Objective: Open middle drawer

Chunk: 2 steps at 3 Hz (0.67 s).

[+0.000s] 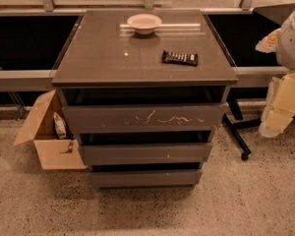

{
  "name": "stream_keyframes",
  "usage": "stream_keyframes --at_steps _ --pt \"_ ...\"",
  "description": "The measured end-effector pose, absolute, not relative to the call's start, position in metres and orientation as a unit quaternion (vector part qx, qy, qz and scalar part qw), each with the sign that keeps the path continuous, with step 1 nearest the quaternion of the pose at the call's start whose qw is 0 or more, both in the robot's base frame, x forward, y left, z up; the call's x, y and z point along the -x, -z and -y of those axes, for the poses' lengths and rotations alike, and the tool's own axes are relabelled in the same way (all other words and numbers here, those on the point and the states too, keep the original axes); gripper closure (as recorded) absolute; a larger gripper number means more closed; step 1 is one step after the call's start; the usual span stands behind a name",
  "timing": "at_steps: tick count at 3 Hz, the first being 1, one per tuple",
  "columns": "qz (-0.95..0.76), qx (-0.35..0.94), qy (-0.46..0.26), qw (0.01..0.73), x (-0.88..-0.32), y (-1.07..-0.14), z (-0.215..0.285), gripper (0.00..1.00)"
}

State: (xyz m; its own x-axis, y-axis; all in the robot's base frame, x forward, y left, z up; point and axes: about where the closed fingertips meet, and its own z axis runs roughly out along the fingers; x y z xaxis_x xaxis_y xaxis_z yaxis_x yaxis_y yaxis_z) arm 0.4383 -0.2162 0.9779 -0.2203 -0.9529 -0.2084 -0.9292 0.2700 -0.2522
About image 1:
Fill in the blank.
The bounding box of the crumpled snack bag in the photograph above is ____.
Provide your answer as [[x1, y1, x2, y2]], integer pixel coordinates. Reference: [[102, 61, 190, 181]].
[[53, 112, 67, 139]]

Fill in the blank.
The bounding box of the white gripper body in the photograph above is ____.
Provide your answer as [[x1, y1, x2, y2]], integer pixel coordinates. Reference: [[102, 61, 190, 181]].
[[259, 73, 295, 138]]

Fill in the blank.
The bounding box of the grey drawer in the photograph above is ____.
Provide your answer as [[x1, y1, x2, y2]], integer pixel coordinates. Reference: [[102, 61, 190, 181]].
[[90, 169, 203, 189], [62, 103, 226, 134], [79, 143, 212, 165]]

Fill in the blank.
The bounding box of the open cardboard box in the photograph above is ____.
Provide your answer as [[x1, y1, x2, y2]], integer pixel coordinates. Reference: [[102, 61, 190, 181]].
[[14, 90, 86, 170]]

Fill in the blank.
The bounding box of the grey bottom drawer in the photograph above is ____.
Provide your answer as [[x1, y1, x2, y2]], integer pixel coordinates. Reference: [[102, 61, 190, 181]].
[[90, 169, 203, 189]]

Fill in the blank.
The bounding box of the white bowl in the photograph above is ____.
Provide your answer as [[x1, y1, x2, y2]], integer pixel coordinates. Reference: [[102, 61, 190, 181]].
[[127, 14, 162, 34]]

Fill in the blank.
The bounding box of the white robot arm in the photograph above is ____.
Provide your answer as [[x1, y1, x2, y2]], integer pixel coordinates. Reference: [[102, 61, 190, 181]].
[[256, 10, 295, 138]]

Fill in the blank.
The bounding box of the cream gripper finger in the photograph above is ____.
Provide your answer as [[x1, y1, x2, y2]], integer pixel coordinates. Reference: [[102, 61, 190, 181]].
[[256, 29, 281, 53]]

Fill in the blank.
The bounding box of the grey top drawer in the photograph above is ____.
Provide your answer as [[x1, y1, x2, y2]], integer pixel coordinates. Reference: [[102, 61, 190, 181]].
[[62, 103, 226, 134]]

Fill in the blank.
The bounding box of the dark snack bar wrapper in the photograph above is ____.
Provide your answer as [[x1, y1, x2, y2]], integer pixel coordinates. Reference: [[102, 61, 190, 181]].
[[161, 51, 199, 67]]

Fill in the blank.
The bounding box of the dark grey drawer cabinet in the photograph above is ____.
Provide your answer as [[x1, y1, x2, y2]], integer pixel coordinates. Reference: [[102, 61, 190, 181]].
[[52, 9, 237, 175]]

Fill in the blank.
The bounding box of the black rolling stand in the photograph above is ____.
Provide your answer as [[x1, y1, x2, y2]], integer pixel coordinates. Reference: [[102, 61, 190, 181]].
[[221, 98, 295, 161]]

